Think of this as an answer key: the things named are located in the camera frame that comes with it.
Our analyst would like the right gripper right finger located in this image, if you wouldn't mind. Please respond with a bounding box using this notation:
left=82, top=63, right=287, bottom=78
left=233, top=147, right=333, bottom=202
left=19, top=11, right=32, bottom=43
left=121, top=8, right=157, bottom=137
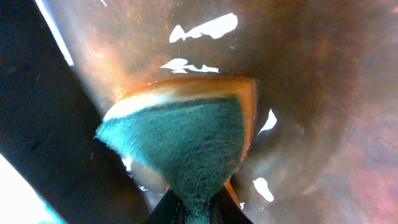
left=210, top=187, right=252, bottom=224

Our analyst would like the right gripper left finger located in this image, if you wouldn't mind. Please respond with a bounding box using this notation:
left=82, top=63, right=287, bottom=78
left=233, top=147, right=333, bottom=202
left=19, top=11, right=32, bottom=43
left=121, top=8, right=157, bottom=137
left=142, top=189, right=185, bottom=224

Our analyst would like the green yellow sponge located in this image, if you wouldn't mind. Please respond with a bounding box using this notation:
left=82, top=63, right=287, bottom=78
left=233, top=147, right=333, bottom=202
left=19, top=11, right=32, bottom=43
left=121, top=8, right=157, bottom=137
left=95, top=77, right=257, bottom=223

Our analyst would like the black water tray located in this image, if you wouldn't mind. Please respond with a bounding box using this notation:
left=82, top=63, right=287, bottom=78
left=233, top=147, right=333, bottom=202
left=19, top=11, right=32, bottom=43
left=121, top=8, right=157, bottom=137
left=1, top=1, right=397, bottom=223

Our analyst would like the teal plastic tray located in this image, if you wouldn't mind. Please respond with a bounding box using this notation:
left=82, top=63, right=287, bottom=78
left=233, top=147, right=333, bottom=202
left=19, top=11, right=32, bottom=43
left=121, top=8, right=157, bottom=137
left=1, top=156, right=66, bottom=224

